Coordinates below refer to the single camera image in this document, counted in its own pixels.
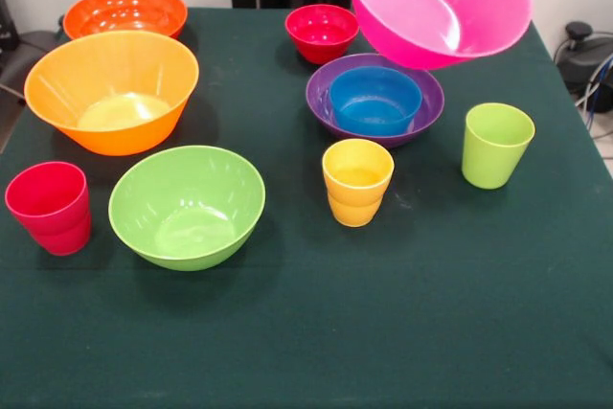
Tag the large pink bowl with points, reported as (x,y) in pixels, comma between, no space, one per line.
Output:
(431,6)

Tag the small blue bowl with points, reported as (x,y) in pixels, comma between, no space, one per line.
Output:
(373,112)

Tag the large orange bowl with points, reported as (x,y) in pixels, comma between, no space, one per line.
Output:
(115,136)

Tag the small red-pink bowl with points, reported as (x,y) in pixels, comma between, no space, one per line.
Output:
(321,40)

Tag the purple bowl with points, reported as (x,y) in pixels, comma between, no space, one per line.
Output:
(318,97)

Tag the lime green cup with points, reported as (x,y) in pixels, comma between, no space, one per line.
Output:
(495,160)

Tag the red-orange bowl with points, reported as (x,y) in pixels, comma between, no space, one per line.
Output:
(124,11)

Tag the yellow cup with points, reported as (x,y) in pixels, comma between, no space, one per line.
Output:
(356,203)

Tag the lime green bowl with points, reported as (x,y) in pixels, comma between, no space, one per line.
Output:
(187,217)

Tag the dark green tablecloth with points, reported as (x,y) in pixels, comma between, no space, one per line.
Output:
(431,308)

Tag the black device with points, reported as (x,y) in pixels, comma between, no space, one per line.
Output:
(7,21)

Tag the red-pink cup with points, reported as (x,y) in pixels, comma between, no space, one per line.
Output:
(52,217)

